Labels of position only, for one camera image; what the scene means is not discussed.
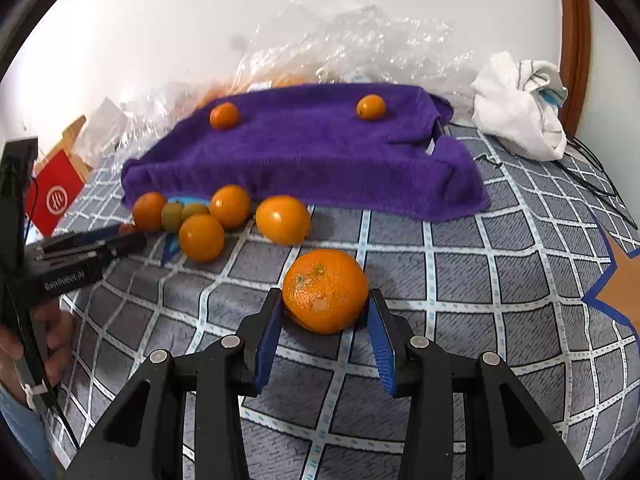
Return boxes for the person's jeans leg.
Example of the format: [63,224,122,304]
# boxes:
[0,385,57,480]

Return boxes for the red box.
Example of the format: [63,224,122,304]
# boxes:
[25,152,86,238]

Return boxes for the small orange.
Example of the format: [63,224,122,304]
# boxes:
[209,102,240,131]
[356,94,387,121]

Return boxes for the black cables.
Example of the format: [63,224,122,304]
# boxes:
[565,135,640,228]

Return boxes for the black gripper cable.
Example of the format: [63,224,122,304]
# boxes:
[47,390,82,450]

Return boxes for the crumpled clear plastic wrap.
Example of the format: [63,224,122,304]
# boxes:
[77,95,176,168]

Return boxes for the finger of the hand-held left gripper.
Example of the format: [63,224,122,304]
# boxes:
[36,232,148,264]
[41,225,125,254]

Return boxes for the large blemished orange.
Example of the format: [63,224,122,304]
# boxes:
[282,249,370,335]

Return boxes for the brown cardboard box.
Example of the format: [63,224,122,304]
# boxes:
[62,115,96,181]

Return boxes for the purple towel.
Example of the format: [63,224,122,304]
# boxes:
[121,82,491,222]

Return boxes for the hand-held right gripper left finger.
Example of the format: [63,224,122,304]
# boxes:
[65,287,286,480]

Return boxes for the white cloth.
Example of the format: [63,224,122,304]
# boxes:
[472,52,568,161]

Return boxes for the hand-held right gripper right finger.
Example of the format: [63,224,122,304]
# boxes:
[357,287,586,480]

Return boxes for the brown wooden headboard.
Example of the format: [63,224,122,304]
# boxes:
[555,0,593,136]

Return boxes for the clear plastic bag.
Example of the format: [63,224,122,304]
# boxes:
[195,2,476,111]

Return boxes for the smooth orange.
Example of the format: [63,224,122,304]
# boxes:
[209,185,252,231]
[131,192,168,232]
[178,214,226,263]
[255,195,312,246]

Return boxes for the grey checked bedsheet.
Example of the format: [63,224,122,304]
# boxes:
[30,120,640,480]

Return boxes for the person's left hand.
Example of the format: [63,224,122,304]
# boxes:
[0,302,76,401]

